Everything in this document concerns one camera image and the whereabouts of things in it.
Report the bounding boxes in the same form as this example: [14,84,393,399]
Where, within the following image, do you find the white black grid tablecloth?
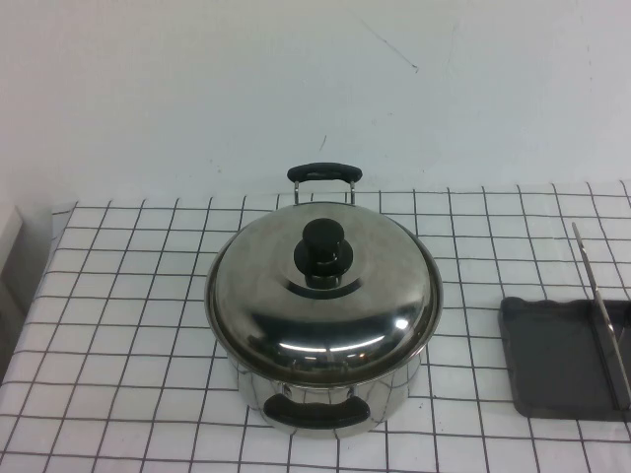
[0,180,631,473]

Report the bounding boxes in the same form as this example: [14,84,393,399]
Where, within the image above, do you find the black tray wire lid rack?
[498,221,631,436]

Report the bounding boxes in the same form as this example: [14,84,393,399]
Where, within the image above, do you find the stainless steel pot black handles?
[204,164,447,439]

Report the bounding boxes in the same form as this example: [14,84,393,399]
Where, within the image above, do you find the steel pot lid black knob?
[205,200,444,379]

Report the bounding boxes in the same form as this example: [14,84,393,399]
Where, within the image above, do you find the grey box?
[0,204,27,316]

